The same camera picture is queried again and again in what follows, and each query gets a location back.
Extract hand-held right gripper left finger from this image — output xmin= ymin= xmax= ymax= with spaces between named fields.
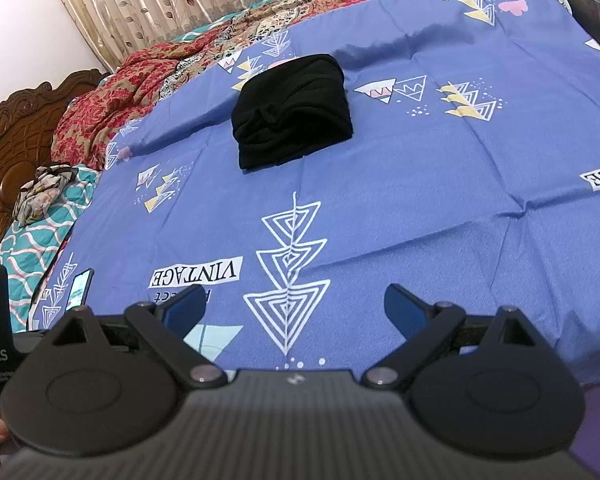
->
xmin=50 ymin=284 xmax=229 ymax=389

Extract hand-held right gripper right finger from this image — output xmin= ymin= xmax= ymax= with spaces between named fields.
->
xmin=362 ymin=284 xmax=537 ymax=389

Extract black pants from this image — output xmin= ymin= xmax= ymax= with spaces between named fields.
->
xmin=231 ymin=53 xmax=354 ymax=171

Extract teal wave-pattern pillow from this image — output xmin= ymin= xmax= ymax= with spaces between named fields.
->
xmin=0 ymin=165 xmax=102 ymax=333

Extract smartphone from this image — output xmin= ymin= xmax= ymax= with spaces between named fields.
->
xmin=65 ymin=268 xmax=95 ymax=314

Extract blue printed bedsheet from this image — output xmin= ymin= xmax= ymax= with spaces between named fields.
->
xmin=27 ymin=0 xmax=600 ymax=391

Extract crumpled floral cloth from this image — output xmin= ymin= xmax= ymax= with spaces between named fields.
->
xmin=12 ymin=162 xmax=81 ymax=227

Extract carved wooden headboard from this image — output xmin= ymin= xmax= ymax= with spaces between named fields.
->
xmin=0 ymin=70 xmax=112 ymax=262

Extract red floral quilt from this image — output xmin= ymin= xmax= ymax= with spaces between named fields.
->
xmin=50 ymin=0 xmax=461 ymax=171

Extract beige leaf-pattern curtain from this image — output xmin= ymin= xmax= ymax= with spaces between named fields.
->
xmin=40 ymin=0 xmax=481 ymax=72

